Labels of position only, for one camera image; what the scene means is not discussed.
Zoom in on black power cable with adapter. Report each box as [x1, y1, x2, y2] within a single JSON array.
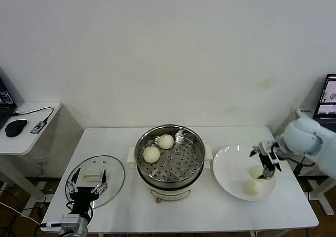
[[293, 155, 316, 176]]

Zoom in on stainless steel steamer basket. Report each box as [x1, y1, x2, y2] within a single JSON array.
[[135, 125, 206, 184]]

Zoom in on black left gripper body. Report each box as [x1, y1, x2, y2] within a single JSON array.
[[70, 187, 101, 214]]

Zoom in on white side desk with mouse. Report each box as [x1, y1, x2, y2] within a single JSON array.
[[0, 101, 62, 205]]

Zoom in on black computer mouse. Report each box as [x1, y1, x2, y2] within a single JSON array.
[[5, 118, 28, 137]]

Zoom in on silver black-tipped left gripper finger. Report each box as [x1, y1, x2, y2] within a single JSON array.
[[66, 168, 81, 194], [93, 169, 109, 195]]

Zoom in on white steamed baozi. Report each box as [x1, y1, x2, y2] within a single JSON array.
[[243, 180, 263, 197], [157, 134, 175, 150], [143, 146, 161, 163], [250, 165, 265, 180]]

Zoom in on round glass pot lid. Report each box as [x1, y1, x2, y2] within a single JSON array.
[[65, 154, 126, 209]]

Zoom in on grey usb adapter with cable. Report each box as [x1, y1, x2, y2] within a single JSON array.
[[12, 106, 55, 135]]

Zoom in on black laptop with dark screen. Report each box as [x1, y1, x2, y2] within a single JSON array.
[[0, 67, 18, 130]]

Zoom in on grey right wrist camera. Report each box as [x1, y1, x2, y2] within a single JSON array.
[[258, 141, 283, 172]]

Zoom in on silver black-tipped right gripper finger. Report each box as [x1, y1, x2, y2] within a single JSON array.
[[257, 168, 275, 180], [248, 145, 262, 158]]

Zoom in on grey laptop showing camera views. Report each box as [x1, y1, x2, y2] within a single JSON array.
[[313, 73, 336, 132]]

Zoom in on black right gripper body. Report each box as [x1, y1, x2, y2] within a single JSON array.
[[260, 152, 276, 171]]

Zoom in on round white plate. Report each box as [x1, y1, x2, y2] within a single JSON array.
[[212, 145, 278, 202]]

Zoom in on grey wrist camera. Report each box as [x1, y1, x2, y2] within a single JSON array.
[[258, 141, 283, 172], [40, 214, 81, 231]]

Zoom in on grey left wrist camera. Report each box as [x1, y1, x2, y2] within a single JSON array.
[[40, 214, 81, 231]]

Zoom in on cream electric cooker base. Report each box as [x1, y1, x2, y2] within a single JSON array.
[[127, 144, 214, 204]]

